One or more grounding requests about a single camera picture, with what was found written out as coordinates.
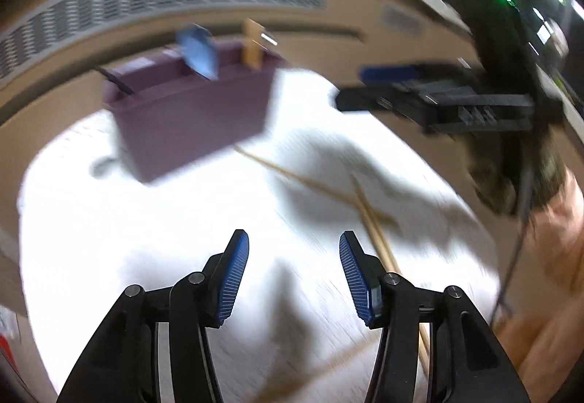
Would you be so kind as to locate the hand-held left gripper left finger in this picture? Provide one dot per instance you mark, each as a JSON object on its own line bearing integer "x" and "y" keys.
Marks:
{"x": 232, "y": 275}

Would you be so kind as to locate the wooden chopstick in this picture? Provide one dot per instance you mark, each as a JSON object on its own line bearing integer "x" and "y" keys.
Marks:
{"x": 365, "y": 207}
{"x": 388, "y": 252}
{"x": 296, "y": 177}

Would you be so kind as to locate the person's pink clothed leg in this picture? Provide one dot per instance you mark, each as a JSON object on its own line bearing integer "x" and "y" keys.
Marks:
{"x": 547, "y": 339}

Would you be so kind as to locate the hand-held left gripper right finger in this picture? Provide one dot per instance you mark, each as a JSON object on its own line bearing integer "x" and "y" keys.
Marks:
{"x": 356, "y": 275}

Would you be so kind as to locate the short grey vent grille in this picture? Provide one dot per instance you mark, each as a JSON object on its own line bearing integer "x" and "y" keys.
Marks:
{"x": 401, "y": 19}

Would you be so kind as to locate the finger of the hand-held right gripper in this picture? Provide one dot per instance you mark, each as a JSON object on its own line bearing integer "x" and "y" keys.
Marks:
{"x": 392, "y": 72}
{"x": 456, "y": 106}

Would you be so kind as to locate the wooden spoon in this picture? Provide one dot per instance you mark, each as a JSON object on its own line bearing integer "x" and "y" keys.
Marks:
{"x": 253, "y": 42}

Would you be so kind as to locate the person's right forearm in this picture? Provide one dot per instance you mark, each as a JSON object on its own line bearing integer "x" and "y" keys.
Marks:
{"x": 561, "y": 225}

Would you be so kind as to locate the blue spoon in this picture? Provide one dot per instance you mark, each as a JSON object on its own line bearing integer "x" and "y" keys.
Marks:
{"x": 198, "y": 51}

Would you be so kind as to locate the purple utensil container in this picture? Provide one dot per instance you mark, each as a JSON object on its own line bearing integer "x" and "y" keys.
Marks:
{"x": 191, "y": 124}

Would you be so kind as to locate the silver metal spoon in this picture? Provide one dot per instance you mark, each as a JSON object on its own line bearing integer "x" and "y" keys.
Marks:
{"x": 269, "y": 39}

